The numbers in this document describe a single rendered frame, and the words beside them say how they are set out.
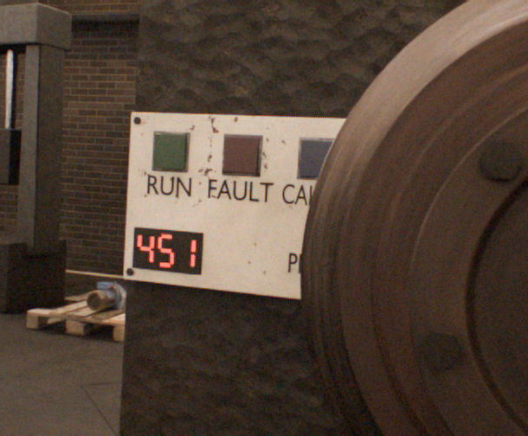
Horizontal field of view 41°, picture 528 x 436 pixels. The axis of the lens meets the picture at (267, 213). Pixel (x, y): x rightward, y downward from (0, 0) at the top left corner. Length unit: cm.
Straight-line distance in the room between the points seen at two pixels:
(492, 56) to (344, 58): 22
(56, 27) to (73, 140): 231
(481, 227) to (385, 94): 15
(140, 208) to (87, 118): 720
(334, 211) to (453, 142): 11
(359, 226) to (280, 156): 20
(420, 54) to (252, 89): 24
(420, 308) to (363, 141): 15
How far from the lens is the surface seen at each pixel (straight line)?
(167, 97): 78
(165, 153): 74
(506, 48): 53
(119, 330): 496
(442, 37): 55
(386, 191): 52
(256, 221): 71
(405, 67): 55
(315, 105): 72
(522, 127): 45
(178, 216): 74
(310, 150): 69
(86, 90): 799
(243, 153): 71
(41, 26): 587
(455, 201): 45
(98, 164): 785
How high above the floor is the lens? 118
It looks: 3 degrees down
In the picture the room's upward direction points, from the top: 3 degrees clockwise
